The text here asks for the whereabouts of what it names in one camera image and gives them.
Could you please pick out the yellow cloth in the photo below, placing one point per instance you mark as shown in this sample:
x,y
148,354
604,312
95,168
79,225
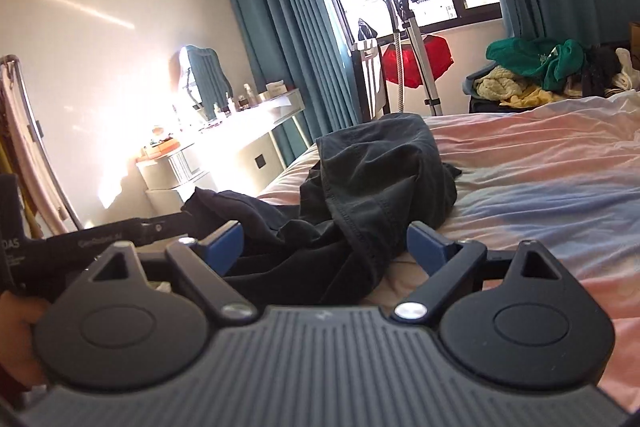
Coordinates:
x,y
530,98

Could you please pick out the cream knitted cloth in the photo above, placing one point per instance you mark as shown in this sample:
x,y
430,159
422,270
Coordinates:
x,y
495,84

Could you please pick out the metal clothes rack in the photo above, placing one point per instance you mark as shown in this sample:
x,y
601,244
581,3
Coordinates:
x,y
35,142

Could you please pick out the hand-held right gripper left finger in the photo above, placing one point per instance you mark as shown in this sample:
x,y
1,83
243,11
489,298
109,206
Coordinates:
x,y
222,248

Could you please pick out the red cloth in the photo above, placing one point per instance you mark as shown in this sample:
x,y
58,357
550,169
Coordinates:
x,y
435,57

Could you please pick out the wavy-edged vanity mirror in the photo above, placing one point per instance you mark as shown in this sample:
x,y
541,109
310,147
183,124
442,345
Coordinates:
x,y
200,77

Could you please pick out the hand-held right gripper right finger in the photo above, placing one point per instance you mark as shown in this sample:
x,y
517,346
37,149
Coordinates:
x,y
425,249

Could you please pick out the pastel bed blanket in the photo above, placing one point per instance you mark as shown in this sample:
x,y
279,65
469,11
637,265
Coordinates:
x,y
525,167

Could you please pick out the white cloth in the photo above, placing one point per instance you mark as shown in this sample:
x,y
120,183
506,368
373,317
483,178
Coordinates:
x,y
627,69

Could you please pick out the green garment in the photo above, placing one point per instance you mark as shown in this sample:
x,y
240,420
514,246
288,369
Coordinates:
x,y
545,59

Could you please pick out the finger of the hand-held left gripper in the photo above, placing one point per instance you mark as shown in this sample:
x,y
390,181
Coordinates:
x,y
165,226

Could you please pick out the black chair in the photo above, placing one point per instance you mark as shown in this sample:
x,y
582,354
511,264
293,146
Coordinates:
x,y
370,77

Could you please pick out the white vanity desk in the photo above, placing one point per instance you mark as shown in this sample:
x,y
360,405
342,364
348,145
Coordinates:
x,y
250,127

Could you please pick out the dark grey pants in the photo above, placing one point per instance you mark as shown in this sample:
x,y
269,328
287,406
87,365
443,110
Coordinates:
x,y
380,167

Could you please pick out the person's left hand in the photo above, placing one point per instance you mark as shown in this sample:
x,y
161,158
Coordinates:
x,y
17,337

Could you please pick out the white side cabinet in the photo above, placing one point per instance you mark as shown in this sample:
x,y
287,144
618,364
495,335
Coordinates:
x,y
170,177

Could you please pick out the black cloth pile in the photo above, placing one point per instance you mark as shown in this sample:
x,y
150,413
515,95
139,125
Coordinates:
x,y
600,69

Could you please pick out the tissue box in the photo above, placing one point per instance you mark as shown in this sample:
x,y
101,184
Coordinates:
x,y
276,89

